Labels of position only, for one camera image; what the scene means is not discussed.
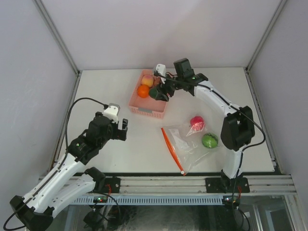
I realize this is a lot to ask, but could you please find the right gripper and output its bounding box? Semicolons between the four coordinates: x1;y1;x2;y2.
155;72;183;102

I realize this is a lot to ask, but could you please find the fake dark green avocado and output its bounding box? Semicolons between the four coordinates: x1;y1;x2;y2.
149;87;159;99

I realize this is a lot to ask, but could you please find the fake orange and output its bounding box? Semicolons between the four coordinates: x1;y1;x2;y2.
137;85;150;98

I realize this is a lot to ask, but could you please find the fake peach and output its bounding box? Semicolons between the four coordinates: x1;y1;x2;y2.
141;75;154;88

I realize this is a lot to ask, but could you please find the fake red fruit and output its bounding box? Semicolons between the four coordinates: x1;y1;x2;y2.
190;116;205;131

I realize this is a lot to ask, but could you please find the clear zip top bag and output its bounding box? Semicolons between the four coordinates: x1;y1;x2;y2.
161;123;222;176

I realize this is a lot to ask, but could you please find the fake green fruit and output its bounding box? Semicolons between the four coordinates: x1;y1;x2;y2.
202;133;218;149

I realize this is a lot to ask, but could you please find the fake brown pink fruit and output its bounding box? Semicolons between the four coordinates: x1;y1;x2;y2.
154;77;161;86

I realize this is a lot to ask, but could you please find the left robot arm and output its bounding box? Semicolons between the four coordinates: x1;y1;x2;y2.
10;112;128;231

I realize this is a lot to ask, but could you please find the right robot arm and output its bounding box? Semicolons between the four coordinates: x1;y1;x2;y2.
150;58;255;192

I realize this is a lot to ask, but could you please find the pink plastic basket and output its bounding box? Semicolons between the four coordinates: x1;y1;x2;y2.
128;69;167;119

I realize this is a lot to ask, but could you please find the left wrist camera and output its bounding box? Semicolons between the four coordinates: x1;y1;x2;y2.
103;103;120;123

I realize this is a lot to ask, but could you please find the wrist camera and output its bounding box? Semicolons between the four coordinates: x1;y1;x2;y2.
103;103;120;123
153;64;167;77

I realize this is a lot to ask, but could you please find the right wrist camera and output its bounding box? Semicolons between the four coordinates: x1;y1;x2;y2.
153;64;167;77

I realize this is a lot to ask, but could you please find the left camera cable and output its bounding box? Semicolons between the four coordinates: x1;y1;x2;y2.
3;97;109;229

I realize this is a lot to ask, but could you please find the camera cable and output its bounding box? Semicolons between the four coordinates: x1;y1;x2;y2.
3;97;109;229
154;69;267;193

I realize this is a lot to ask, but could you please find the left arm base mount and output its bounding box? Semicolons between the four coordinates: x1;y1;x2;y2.
102;177;121;194

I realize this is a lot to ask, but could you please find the aluminium front rail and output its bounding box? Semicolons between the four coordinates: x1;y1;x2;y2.
118;175;296;195

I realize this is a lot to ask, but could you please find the left aluminium corner post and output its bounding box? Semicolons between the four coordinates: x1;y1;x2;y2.
33;0;80;77

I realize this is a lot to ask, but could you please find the aluminium corner post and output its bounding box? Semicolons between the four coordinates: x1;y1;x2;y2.
245;0;288;72
33;0;80;77

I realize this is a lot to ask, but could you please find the right aluminium corner post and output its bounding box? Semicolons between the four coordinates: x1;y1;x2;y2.
245;0;288;72

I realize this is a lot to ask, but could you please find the right camera cable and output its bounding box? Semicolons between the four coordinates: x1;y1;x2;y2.
154;69;267;193

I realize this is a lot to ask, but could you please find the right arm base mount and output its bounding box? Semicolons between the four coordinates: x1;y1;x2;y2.
205;177;250;193

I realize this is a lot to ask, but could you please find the slotted cable duct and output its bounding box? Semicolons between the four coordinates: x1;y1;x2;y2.
70;195;224;205

